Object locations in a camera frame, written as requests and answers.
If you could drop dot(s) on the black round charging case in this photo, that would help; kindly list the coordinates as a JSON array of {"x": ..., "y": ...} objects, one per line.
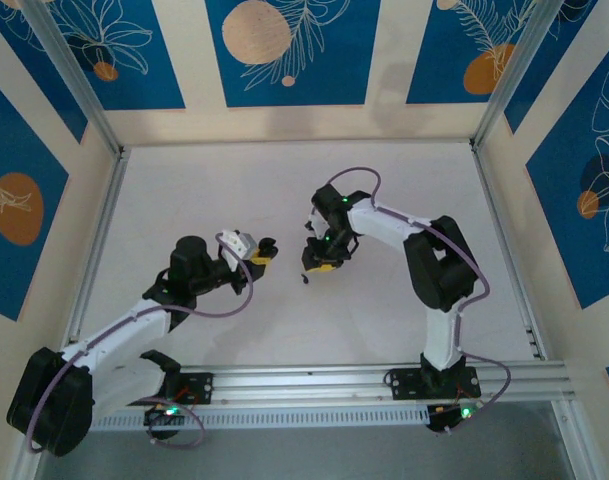
[{"x": 268, "y": 246}]

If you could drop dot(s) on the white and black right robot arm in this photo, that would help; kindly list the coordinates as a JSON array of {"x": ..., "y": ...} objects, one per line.
[{"x": 434, "y": 260}]

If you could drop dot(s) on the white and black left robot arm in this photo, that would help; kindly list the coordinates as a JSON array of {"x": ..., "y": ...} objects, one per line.
[{"x": 49, "y": 400}]

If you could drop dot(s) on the black left controller board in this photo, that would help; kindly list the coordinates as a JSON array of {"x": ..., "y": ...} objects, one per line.
[{"x": 156, "y": 417}]

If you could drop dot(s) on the black controller board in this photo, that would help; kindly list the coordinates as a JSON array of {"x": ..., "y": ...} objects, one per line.
[
  {"x": 156, "y": 417},
  {"x": 441, "y": 417}
]

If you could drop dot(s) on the black right controller board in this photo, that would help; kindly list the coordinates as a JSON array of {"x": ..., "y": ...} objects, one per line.
[{"x": 441, "y": 417}]

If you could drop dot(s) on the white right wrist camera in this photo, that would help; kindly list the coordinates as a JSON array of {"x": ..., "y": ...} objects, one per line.
[{"x": 314, "y": 220}]

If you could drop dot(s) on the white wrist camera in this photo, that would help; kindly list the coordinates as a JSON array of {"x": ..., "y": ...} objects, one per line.
[
  {"x": 314, "y": 220},
  {"x": 239, "y": 242}
]

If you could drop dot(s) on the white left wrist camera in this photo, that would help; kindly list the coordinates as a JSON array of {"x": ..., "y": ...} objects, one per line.
[{"x": 239, "y": 242}]

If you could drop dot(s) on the aluminium side rail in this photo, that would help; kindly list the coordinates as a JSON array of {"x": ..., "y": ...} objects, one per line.
[
  {"x": 97, "y": 250},
  {"x": 509, "y": 250}
]

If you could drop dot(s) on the aluminium front rail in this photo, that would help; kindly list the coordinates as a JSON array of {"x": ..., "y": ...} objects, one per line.
[{"x": 304, "y": 387}]

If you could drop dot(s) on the aluminium frame post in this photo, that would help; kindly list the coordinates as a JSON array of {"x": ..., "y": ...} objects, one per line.
[
  {"x": 514, "y": 75},
  {"x": 579, "y": 460},
  {"x": 76, "y": 75},
  {"x": 24, "y": 470}
]

